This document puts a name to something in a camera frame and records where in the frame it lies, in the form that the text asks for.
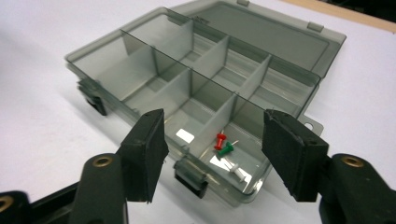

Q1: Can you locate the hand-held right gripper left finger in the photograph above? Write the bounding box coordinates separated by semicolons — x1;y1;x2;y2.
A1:
116;108;170;203

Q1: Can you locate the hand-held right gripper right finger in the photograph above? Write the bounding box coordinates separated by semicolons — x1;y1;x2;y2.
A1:
261;108;331;203

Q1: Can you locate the white pushpin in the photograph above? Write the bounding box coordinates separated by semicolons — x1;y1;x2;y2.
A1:
225;158;248;183

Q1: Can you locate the green pushpin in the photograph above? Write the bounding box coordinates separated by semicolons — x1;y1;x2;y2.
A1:
217;139;240;158

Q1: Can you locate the red pushpin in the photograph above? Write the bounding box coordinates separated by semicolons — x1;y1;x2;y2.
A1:
214;133;227;151

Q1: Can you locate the clear grey compartment organizer box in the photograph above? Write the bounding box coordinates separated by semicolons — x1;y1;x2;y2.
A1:
64;0;347;208

